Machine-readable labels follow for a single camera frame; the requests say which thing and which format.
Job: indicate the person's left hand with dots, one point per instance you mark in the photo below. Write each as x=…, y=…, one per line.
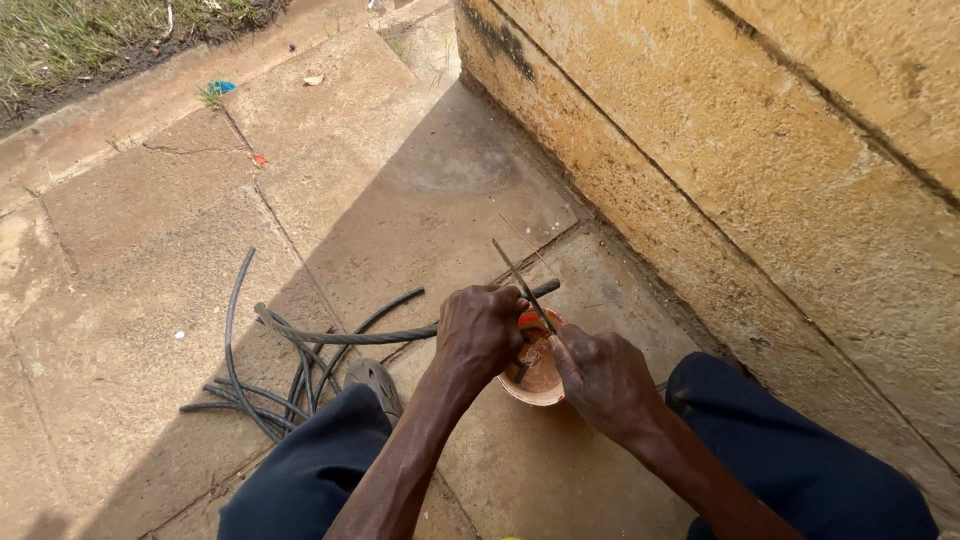
x=476, y=334

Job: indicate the person's right hand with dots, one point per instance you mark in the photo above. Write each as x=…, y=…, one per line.
x=607, y=382

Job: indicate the dark steel knife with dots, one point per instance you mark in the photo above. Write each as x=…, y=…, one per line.
x=521, y=281

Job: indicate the red plastic piece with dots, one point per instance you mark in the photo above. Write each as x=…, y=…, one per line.
x=529, y=320

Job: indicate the orange and white plastic bowl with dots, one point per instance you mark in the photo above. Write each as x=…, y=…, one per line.
x=541, y=382

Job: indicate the grey rubber shoe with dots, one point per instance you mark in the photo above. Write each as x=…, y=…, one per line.
x=380, y=384

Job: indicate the dark blue trousers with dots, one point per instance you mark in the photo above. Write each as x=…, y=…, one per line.
x=300, y=480

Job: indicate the blue plastic scrap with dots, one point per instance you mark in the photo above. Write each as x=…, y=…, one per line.
x=220, y=87

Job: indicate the grass patch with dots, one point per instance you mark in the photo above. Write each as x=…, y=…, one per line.
x=60, y=37

